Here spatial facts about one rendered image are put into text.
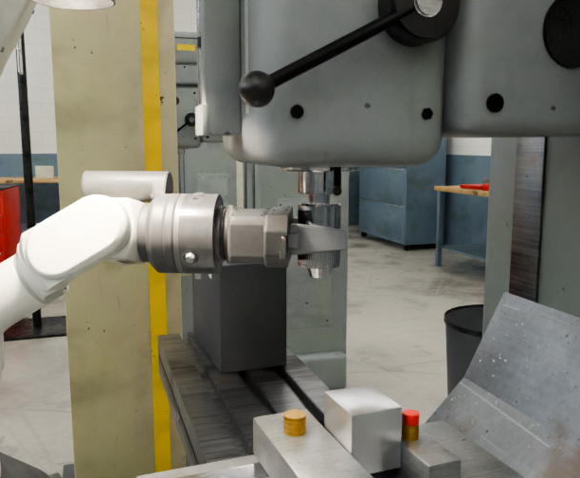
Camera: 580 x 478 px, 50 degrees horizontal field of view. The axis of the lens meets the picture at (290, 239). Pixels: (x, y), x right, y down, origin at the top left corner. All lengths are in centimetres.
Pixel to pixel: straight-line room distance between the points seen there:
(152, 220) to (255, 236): 11
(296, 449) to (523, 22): 45
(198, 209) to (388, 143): 21
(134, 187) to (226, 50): 18
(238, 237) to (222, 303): 41
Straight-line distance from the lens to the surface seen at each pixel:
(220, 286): 105
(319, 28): 58
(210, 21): 64
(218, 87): 63
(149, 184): 71
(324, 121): 58
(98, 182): 72
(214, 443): 86
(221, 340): 107
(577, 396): 87
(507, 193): 102
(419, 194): 801
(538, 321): 95
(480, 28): 64
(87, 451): 262
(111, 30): 239
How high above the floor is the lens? 133
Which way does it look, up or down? 9 degrees down
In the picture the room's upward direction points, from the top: straight up
